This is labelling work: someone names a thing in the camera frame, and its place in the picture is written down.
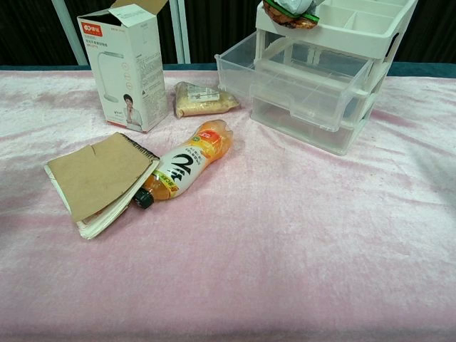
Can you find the orange juice bottle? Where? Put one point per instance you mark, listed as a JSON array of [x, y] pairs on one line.
[[189, 160]]

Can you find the beige grain packet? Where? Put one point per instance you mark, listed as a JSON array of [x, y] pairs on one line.
[[203, 99]]

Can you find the pink velvet table cloth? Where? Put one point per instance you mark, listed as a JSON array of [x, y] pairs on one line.
[[249, 249]]

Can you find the brown spiral notebook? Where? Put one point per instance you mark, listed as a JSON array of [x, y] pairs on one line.
[[96, 174]]

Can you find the white lamp carton box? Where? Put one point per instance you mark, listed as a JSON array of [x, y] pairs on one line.
[[124, 71]]

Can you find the green snack bag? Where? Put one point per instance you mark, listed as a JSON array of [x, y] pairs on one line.
[[292, 16]]

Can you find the white double frame post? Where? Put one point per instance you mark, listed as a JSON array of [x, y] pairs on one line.
[[180, 32]]

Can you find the white plastic drawer organizer frame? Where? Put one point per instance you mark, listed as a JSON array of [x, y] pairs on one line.
[[356, 39]]

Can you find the white aluminium frame post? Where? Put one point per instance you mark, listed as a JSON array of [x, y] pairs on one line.
[[69, 32]]

